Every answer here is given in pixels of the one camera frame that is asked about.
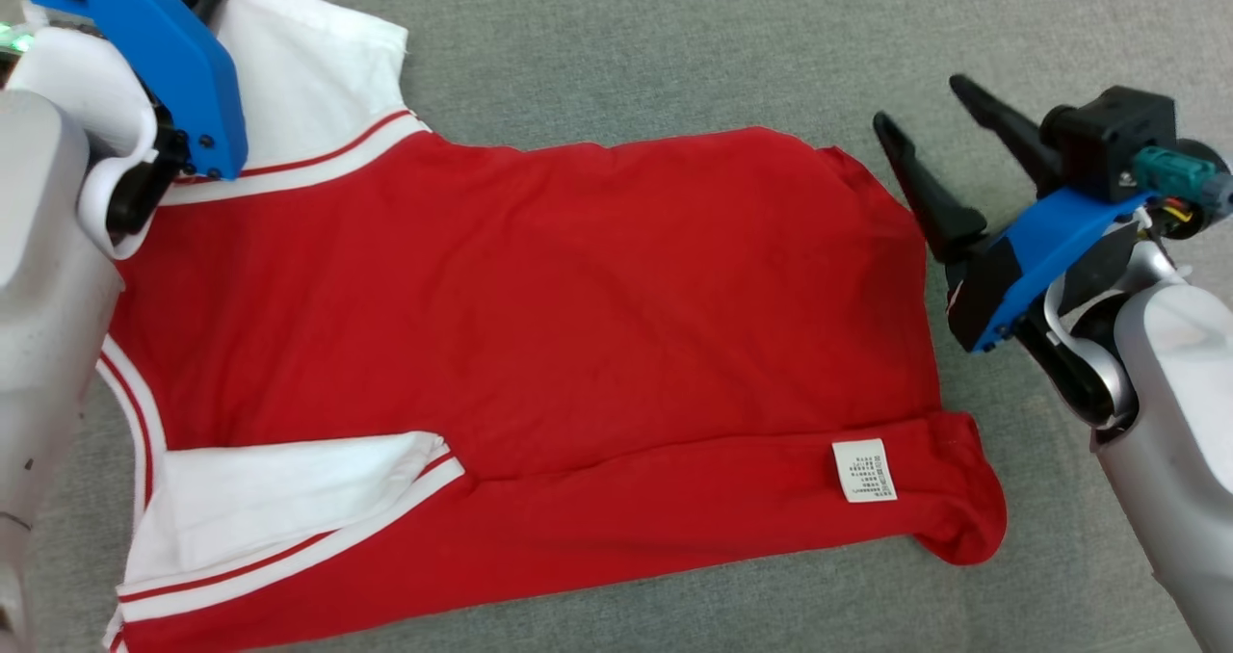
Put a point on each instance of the red white jersey shirt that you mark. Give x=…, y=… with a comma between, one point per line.
x=539, y=326

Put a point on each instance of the teal right camera connector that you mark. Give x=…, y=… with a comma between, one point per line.
x=1170, y=173

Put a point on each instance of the right gripper with blue plate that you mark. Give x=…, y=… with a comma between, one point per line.
x=1031, y=268

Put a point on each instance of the left gripper with blue plate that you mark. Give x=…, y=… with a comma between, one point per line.
x=183, y=85

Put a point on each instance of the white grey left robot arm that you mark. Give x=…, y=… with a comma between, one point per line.
x=43, y=297

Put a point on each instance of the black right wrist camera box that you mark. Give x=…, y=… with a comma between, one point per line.
x=1108, y=138

